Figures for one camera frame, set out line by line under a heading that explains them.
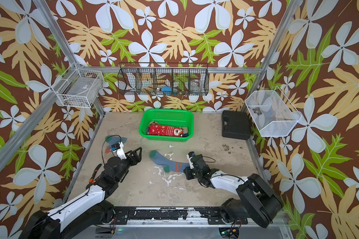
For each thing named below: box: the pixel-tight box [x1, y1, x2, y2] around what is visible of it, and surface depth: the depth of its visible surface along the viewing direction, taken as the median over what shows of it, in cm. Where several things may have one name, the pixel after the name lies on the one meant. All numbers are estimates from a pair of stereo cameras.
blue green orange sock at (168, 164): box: [149, 150, 190, 173], surface depth 95 cm
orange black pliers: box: [85, 163, 102, 190], surface depth 88 cm
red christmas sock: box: [149, 124, 184, 137], surface depth 104 cm
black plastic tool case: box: [221, 110, 251, 140], surface depth 112 cm
